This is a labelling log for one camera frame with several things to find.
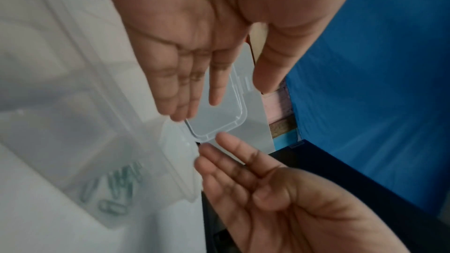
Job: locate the person's left hand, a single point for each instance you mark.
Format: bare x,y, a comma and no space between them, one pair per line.
197,10

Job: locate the person's right hand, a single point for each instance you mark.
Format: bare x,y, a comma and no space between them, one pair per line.
298,213

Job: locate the large clear plastic storage box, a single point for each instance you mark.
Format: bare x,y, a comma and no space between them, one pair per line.
52,102

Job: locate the pile of green paper clips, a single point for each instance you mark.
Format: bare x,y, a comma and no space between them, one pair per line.
119,185

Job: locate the small clear plastic lid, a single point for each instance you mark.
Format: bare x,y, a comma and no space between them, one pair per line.
219,122

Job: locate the blue cloth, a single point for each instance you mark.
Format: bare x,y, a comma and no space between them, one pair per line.
372,79

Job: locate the wooden frame piece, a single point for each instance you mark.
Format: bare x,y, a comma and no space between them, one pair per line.
281,110

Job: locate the black furniture panel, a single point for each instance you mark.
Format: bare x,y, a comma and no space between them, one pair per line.
422,227

